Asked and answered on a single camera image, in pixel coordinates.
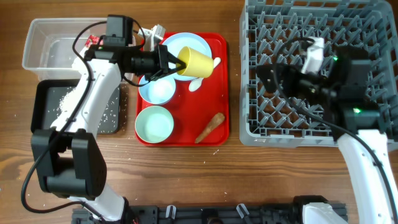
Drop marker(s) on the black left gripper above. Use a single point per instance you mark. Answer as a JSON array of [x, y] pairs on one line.
[[161, 66]]

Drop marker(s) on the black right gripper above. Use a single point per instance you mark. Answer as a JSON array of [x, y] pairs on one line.
[[291, 74]]

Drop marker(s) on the light blue bowl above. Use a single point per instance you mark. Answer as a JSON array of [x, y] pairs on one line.
[[157, 92]]

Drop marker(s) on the yellow plastic cup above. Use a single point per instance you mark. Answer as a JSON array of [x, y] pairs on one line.
[[196, 64]]

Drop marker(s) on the mint green bowl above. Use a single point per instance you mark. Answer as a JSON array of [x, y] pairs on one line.
[[154, 124]]

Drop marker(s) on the orange carrot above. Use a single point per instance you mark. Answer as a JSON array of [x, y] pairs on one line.
[[217, 120]]

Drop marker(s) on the red snack wrapper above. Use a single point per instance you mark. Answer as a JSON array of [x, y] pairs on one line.
[[93, 40]]

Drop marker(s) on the pile of white rice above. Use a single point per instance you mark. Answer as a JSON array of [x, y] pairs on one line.
[[66, 101]]

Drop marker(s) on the white tissue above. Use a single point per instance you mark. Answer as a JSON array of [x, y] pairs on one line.
[[78, 63]]

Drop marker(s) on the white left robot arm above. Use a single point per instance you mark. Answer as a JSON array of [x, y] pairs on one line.
[[67, 159]]

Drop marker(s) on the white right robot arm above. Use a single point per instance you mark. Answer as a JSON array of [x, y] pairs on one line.
[[357, 125]]

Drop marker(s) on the grey dishwasher rack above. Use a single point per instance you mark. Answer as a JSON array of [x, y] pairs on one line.
[[265, 119]]

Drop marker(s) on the clear plastic waste bin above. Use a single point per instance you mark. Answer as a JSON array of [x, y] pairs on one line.
[[48, 47]]

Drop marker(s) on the light blue plate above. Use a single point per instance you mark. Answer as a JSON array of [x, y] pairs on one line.
[[177, 41]]

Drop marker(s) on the white plastic spoon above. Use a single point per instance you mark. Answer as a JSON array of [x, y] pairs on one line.
[[196, 83]]

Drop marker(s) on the red serving tray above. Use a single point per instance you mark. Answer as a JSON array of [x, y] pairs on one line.
[[192, 111]]

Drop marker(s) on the black tray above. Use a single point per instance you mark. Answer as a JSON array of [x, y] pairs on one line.
[[49, 100]]

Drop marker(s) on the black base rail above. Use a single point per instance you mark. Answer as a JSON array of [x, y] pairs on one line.
[[273, 213]]

